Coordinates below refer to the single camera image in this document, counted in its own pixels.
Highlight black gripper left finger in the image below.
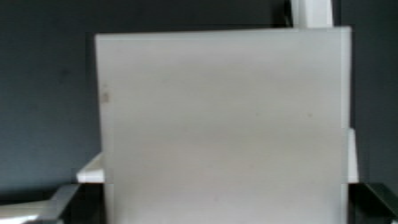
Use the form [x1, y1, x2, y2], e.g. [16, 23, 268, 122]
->
[0, 183, 107, 224]

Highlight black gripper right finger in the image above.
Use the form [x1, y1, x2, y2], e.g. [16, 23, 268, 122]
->
[348, 183, 398, 224]

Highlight white cabinet top box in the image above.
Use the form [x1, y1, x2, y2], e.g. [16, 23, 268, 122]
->
[94, 27, 352, 224]

